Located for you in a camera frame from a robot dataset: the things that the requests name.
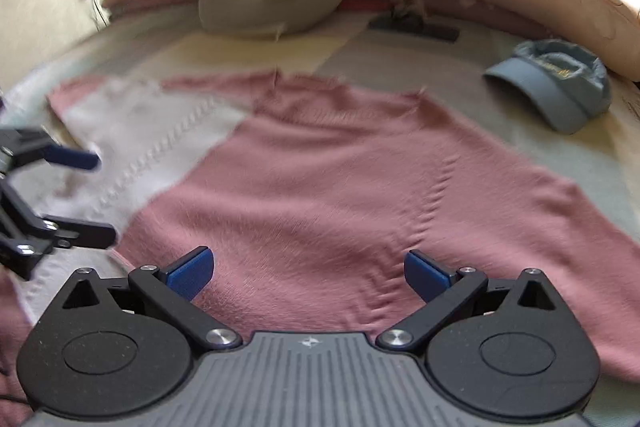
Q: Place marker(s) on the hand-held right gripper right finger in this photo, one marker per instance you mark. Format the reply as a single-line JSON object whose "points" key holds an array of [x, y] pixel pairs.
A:
{"points": [[425, 276]]}

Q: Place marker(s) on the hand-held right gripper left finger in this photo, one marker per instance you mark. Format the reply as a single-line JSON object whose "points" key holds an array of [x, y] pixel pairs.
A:
{"points": [[192, 274]]}

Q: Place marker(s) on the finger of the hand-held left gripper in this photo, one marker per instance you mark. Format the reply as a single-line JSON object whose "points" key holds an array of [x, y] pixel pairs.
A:
{"points": [[85, 234], [75, 158]]}

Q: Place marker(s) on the pink and white knit sweater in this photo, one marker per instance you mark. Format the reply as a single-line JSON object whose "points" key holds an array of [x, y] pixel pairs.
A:
{"points": [[320, 187]]}

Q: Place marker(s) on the blue baseball cap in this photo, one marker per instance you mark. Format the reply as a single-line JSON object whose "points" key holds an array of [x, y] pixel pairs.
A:
{"points": [[555, 87]]}

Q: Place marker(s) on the black hair clip with flower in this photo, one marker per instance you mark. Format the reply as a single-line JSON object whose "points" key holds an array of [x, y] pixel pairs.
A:
{"points": [[415, 24]]}

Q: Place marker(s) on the red cloth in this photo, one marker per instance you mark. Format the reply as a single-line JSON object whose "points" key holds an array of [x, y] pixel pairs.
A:
{"points": [[365, 3]]}

